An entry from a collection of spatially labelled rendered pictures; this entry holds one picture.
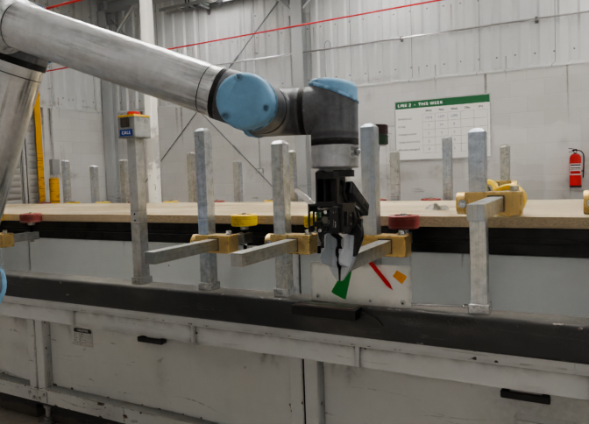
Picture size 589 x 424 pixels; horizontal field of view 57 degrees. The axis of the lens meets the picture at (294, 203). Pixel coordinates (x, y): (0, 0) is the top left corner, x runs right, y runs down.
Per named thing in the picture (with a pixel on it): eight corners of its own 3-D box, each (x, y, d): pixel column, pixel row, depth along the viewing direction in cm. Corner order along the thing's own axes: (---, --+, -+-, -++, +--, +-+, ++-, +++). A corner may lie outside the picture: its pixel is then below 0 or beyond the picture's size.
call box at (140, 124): (135, 139, 161) (133, 113, 161) (117, 140, 164) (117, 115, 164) (152, 140, 167) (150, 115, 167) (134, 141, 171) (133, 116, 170)
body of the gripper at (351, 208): (306, 236, 100) (305, 170, 99) (326, 231, 107) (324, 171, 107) (344, 236, 96) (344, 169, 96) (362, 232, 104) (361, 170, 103)
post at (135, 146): (142, 285, 165) (135, 137, 163) (130, 284, 167) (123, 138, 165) (152, 282, 169) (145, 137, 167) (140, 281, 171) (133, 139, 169)
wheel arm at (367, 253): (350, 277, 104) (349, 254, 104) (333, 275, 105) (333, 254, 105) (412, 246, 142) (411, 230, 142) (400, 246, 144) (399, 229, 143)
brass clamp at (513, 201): (521, 215, 113) (521, 191, 112) (455, 215, 119) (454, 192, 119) (523, 213, 118) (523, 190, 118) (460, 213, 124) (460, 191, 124)
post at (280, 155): (288, 322, 142) (281, 139, 140) (277, 321, 144) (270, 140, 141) (294, 319, 145) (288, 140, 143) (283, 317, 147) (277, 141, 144)
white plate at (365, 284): (410, 308, 125) (409, 266, 125) (310, 300, 138) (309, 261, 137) (411, 308, 126) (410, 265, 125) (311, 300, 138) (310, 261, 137)
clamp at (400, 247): (405, 257, 125) (405, 236, 125) (351, 255, 132) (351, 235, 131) (412, 254, 130) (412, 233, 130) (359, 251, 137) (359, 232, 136)
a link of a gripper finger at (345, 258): (329, 285, 100) (329, 235, 99) (343, 279, 105) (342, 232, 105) (345, 286, 98) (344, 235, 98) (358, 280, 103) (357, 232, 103)
